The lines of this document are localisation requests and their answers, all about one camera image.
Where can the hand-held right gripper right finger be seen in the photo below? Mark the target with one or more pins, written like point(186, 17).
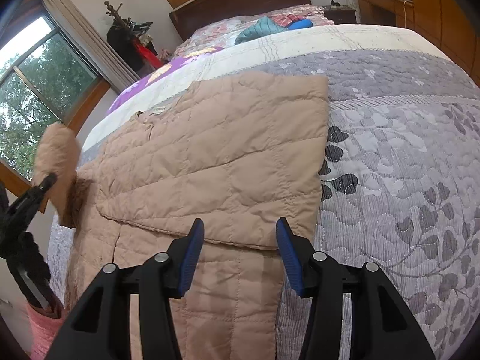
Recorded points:
point(288, 255)

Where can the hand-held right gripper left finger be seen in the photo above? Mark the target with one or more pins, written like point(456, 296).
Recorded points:
point(191, 258)

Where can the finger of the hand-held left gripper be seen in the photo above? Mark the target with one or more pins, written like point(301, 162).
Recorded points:
point(35, 195)

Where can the beige quilted down jacket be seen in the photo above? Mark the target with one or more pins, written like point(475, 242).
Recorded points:
point(225, 150)

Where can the coat rack with black clothes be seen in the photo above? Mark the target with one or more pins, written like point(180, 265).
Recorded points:
point(122, 37)

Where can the large wooden-framed window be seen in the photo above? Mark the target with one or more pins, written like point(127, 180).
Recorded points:
point(45, 93)

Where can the grey leaf-patterned bedspread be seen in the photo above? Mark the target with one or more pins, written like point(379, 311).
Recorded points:
point(393, 157)

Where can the purple printed blanket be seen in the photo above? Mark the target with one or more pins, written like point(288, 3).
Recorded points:
point(150, 86)

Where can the beige curtain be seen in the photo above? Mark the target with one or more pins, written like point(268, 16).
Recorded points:
point(90, 41)

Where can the cream quilted blanket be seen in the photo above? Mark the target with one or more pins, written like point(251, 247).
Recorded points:
point(337, 39)

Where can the teal cloth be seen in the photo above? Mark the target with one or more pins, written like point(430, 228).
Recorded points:
point(258, 29)

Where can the pink floral quilt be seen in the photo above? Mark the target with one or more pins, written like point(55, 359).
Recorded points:
point(217, 32)

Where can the blue pillow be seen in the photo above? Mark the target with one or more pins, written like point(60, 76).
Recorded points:
point(300, 24)

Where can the red plaid cloth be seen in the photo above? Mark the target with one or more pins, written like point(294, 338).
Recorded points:
point(287, 19)

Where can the dark wooden nightstand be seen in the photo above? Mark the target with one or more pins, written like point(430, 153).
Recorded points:
point(340, 15)

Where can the dark wooden headboard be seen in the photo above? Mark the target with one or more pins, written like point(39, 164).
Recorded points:
point(240, 3)

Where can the wooden desk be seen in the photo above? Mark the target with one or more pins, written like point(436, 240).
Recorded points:
point(378, 5)

